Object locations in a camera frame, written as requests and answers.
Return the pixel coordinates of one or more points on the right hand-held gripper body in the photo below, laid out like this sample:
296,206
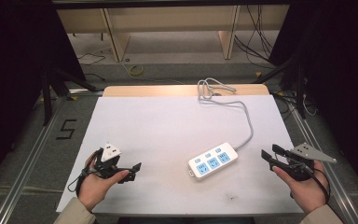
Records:
296,169

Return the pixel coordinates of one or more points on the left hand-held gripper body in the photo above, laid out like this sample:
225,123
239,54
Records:
107,165

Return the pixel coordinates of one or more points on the person's left hand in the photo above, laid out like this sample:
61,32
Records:
98,186

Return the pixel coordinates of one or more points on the person's right hand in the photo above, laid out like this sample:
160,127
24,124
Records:
307,191

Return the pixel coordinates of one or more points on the white table sheet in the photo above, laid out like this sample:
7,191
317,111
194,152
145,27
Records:
167,130

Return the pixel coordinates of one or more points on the white power strip blue sockets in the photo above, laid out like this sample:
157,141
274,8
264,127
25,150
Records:
213,160

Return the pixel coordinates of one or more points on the black metal stand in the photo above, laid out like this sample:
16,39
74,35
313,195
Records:
298,87
48,96

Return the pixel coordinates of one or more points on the light wooden table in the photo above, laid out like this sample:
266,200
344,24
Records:
155,90

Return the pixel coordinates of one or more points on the black curtain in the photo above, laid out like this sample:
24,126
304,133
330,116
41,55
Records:
341,77
12,77

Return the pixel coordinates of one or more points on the yellow tape roll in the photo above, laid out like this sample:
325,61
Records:
136,70

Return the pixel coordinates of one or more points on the beige wooden desk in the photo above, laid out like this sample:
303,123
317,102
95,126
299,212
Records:
174,18

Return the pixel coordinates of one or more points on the aluminium floor rail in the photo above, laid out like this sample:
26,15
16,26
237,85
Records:
323,161
28,161

